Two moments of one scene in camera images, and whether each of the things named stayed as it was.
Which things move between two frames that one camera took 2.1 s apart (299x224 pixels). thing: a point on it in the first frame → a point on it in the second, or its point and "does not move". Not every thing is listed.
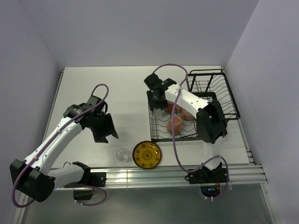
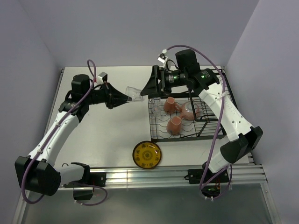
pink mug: (178, 125) does not move
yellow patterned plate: (146, 154) does not move
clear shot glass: (157, 112) does not move
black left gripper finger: (111, 126) → (118, 96)
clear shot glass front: (123, 155) → (134, 94)
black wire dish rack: (209, 85) does not move
